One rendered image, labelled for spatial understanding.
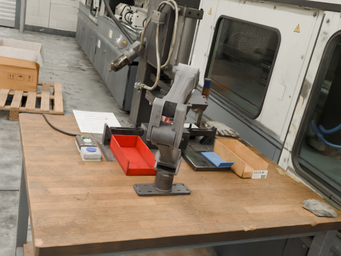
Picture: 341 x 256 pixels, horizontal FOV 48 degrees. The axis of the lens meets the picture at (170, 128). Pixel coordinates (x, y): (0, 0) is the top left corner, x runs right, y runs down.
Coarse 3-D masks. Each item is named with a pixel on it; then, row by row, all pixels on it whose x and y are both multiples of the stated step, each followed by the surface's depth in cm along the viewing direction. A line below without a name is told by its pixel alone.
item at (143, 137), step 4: (144, 132) 169; (140, 136) 173; (144, 136) 169; (184, 136) 172; (188, 136) 173; (144, 140) 169; (184, 140) 173; (148, 144) 167; (152, 144) 167; (180, 144) 173; (184, 144) 174; (152, 148) 168; (156, 148) 169; (180, 148) 174; (184, 148) 175
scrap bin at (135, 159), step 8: (112, 136) 158; (120, 136) 161; (128, 136) 162; (136, 136) 163; (112, 144) 157; (120, 144) 162; (128, 144) 163; (136, 144) 165; (144, 144) 156; (120, 152) 147; (128, 152) 159; (136, 152) 160; (144, 152) 156; (120, 160) 147; (128, 160) 139; (136, 160) 153; (144, 160) 155; (152, 160) 148; (128, 168) 139; (136, 168) 141; (144, 168) 142; (152, 168) 143
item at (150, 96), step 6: (150, 78) 181; (162, 78) 182; (168, 78) 180; (162, 84) 168; (168, 84) 166; (150, 90) 167; (156, 90) 169; (162, 90) 165; (168, 90) 162; (150, 96) 163; (156, 96) 160; (162, 96) 162; (150, 102) 168
